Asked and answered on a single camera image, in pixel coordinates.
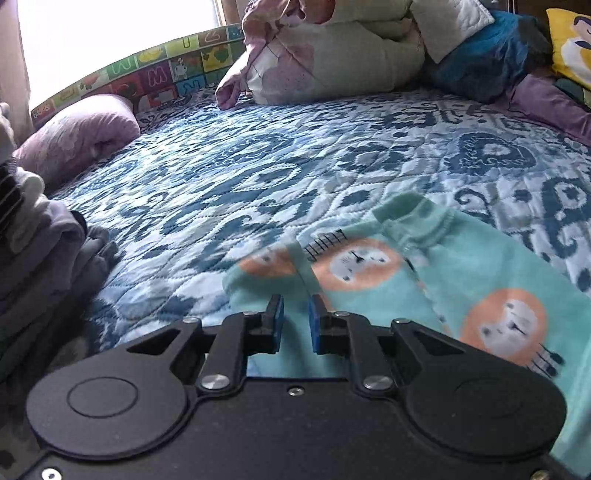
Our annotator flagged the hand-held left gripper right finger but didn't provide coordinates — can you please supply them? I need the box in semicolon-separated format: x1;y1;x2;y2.
308;294;467;398

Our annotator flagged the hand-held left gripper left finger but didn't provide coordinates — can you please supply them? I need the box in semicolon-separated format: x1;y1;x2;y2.
126;294;284;397

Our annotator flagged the teal lion print garment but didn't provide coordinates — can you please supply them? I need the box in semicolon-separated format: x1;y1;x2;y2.
223;191;591;472

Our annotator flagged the stack of folded clothes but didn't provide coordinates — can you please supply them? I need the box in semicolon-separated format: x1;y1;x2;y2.
0;224;122;385

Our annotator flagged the blue patterned quilted bedspread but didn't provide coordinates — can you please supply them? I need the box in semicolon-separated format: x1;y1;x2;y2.
46;88;591;354

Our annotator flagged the lavender folded garment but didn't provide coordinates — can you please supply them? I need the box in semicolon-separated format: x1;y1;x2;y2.
0;194;89;324

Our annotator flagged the cream and pink quilt bundle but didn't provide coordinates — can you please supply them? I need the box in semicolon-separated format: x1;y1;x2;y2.
216;0;428;110

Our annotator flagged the purple pillow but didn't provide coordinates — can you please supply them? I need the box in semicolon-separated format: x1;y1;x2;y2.
13;93;141;182

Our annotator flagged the colourful alphabet play mat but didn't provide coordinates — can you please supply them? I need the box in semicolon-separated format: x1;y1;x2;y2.
30;24;245;127

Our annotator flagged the white folded garment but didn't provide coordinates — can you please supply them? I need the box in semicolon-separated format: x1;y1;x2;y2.
0;102;47;254

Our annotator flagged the teal blue blanket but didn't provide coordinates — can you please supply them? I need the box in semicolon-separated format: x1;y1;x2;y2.
422;10;553;104

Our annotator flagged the purple cloth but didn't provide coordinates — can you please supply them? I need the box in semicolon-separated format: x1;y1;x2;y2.
505;74;591;148

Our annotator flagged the white quilted pillow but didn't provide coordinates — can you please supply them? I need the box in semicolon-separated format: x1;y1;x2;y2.
411;0;496;64

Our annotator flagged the beige curtain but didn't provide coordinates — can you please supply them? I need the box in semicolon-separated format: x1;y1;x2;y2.
0;0;35;136

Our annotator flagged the yellow printed cushion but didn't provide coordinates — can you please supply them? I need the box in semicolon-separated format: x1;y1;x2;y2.
546;8;591;92

